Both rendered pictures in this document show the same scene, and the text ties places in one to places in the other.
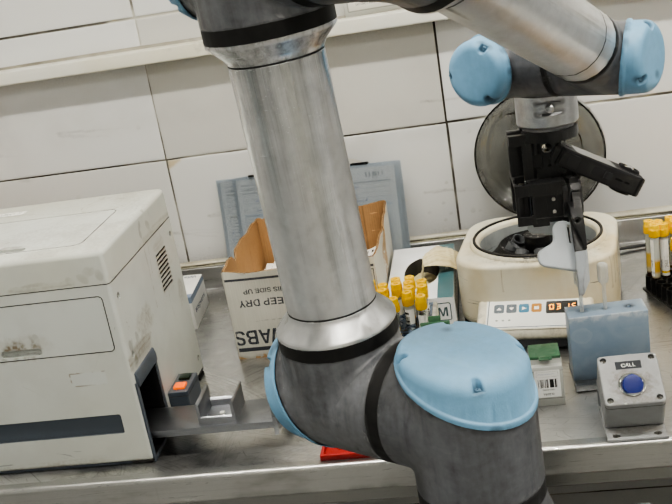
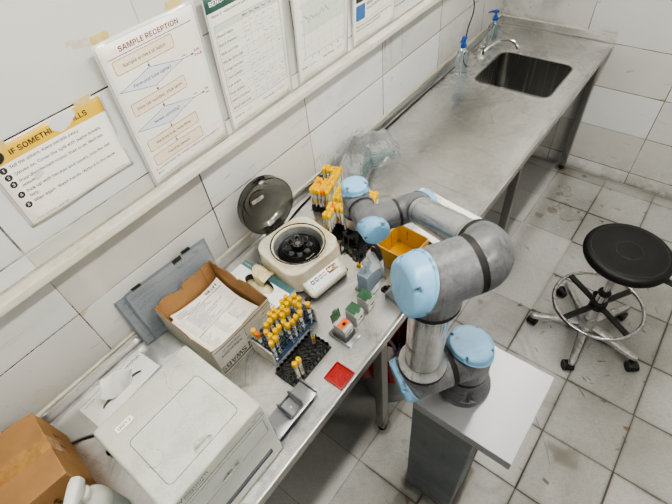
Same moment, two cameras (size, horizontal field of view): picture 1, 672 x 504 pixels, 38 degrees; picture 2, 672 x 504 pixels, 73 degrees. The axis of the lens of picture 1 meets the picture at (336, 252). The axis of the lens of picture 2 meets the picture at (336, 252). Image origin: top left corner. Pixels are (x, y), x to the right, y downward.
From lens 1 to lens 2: 1.11 m
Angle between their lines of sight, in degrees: 54
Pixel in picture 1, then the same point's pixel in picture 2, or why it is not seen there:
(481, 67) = (382, 231)
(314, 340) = (439, 375)
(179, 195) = (94, 324)
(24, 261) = (228, 440)
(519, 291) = (316, 271)
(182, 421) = (281, 424)
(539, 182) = (362, 245)
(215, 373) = not seen: hidden behind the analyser
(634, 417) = not seen: hidden behind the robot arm
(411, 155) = (202, 231)
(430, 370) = (481, 357)
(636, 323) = not seen: hidden behind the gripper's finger
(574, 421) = (387, 310)
